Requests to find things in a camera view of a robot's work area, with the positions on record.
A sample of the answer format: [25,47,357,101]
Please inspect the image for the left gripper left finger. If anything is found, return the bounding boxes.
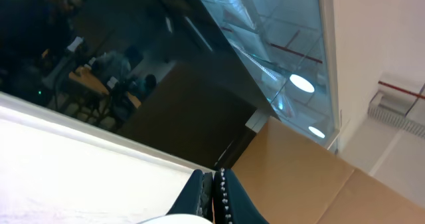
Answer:
[167,169,213,221]

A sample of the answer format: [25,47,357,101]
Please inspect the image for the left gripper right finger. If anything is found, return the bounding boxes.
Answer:
[212,168,268,224]

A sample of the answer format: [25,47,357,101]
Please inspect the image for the brown cardboard box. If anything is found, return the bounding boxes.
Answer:
[232,117,424,224]

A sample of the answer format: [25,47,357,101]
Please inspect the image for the glass window pane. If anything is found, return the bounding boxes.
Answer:
[200,0,335,147]

